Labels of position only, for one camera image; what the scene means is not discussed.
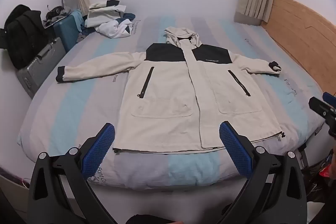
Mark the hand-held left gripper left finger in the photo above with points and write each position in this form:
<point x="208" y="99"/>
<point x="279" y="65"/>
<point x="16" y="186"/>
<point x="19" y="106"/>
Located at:
<point x="99" y="149"/>

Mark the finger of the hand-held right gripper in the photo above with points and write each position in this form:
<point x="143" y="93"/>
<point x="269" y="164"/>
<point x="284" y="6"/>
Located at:
<point x="328" y="96"/>
<point x="319" y="107"/>

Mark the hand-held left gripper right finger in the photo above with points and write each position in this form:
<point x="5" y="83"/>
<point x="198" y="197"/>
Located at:
<point x="235" y="150"/>

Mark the cream and black hooded jacket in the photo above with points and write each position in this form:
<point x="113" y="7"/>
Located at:
<point x="168" y="87"/>

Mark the red object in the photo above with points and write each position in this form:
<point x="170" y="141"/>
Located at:
<point x="325" y="172"/>

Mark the bed with striped sheet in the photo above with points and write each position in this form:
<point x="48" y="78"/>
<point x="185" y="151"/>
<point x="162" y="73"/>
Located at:
<point x="78" y="108"/>

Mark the wooden headboard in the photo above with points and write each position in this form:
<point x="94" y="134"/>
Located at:
<point x="302" y="37"/>

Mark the silver suitcase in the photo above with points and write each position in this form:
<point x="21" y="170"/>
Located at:
<point x="42" y="66"/>

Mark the crumpled white jacket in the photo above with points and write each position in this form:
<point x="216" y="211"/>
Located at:
<point x="113" y="29"/>

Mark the teal suitcase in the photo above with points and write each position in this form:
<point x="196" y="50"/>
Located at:
<point x="67" y="29"/>

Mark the light blue cloth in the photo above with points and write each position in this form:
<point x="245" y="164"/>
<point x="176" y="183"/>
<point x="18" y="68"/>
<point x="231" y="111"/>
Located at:
<point x="77" y="19"/>

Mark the folded white and navy jacket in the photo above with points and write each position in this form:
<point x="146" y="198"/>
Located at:
<point x="102" y="14"/>

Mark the navy cloth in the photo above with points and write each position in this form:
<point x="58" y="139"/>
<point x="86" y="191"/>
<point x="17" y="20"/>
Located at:
<point x="129" y="16"/>

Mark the black backpack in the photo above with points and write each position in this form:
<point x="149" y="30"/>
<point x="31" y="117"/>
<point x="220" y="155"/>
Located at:
<point x="23" y="35"/>

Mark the grey and black cloth heap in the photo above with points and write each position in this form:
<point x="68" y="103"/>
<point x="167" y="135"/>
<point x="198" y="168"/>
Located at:
<point x="56" y="14"/>

